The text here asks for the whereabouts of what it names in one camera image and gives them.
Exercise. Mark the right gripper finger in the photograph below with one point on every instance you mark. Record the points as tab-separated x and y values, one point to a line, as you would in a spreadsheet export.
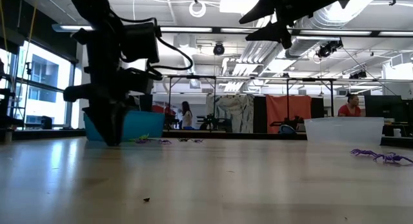
267	32
261	9

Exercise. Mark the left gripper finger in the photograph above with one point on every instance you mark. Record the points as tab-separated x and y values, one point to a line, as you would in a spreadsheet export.
118	120
101	120

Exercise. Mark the teal plastic bin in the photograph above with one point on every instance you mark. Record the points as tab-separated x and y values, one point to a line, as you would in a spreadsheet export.
145	125

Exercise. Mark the black plastic spider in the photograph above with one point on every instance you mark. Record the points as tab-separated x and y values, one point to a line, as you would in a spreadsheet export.
183	140

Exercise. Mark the background black robot arm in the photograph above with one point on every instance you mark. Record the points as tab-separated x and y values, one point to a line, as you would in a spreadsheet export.
211	122

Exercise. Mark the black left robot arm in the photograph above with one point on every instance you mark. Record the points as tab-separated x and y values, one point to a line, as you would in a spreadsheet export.
90	11

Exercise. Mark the black ceiling spotlight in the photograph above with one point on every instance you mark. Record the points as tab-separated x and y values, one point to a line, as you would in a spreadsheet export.
218	49

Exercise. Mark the black track light cluster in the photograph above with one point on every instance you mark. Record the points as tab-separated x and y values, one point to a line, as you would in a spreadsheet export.
327	49

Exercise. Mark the black speaker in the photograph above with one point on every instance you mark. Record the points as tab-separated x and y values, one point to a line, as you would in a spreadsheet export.
46	123

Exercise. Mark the large window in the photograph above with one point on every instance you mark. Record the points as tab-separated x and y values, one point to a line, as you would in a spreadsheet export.
45	72

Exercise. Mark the person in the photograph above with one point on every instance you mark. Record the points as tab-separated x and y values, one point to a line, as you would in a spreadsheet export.
349	111
187	116

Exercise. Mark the long ceiling light strip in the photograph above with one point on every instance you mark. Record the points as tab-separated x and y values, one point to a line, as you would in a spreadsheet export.
193	29

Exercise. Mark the orange fabric panel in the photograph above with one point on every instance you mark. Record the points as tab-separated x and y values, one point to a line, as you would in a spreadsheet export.
284	109

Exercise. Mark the small black debris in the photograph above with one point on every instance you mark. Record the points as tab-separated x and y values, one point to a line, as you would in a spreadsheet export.
146	199

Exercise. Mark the patterned fabric panel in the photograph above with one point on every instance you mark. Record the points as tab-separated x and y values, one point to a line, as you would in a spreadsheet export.
235	111

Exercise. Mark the blue rounded object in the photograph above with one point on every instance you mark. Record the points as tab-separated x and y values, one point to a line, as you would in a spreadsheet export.
287	129

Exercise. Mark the clear plastic bin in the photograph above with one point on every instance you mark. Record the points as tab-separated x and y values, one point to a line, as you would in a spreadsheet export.
345	130

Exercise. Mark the black computer monitor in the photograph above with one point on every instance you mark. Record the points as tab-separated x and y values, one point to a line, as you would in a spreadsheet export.
384	107

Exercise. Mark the white cup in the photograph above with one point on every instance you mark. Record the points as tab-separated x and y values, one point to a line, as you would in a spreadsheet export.
397	133

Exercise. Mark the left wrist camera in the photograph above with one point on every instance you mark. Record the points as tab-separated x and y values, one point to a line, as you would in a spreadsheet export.
140	82

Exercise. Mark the silver ventilation duct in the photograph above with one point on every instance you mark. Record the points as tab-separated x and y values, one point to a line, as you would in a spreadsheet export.
301	48

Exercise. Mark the black metal rack frame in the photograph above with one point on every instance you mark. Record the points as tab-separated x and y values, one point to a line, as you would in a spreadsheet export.
331	98

